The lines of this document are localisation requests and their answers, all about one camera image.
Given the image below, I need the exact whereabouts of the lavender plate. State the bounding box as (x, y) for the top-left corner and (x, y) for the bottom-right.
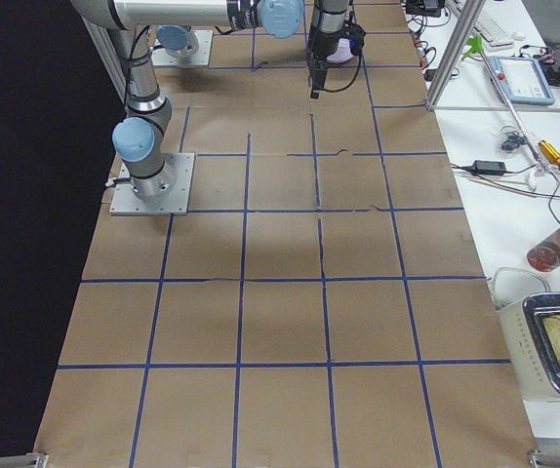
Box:
(327, 38), (357, 64)

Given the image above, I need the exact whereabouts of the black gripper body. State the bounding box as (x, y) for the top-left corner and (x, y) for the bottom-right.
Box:
(308, 23), (366, 93)

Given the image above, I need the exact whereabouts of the teach pendant tablet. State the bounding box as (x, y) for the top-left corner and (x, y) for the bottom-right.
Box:
(488, 56), (555, 106)

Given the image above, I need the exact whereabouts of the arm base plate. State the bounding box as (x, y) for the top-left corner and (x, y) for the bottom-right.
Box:
(109, 153), (195, 215)
(152, 30), (213, 68)

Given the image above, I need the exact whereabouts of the yellow tool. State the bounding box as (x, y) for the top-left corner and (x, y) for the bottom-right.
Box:
(538, 140), (560, 169)

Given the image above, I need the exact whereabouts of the white toaster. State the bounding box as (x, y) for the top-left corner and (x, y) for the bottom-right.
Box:
(498, 292), (560, 402)

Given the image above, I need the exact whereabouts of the green grabber stick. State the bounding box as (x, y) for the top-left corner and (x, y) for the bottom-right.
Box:
(462, 36), (560, 176)

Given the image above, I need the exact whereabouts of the aluminium frame post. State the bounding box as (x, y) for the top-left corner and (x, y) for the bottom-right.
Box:
(425, 0), (485, 110)

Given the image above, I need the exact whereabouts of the black power adapter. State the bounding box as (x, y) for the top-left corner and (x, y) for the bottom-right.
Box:
(470, 160), (507, 176)

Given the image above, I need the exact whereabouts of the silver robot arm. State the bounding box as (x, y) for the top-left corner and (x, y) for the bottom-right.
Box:
(72, 1), (304, 202)
(156, 24), (199, 59)

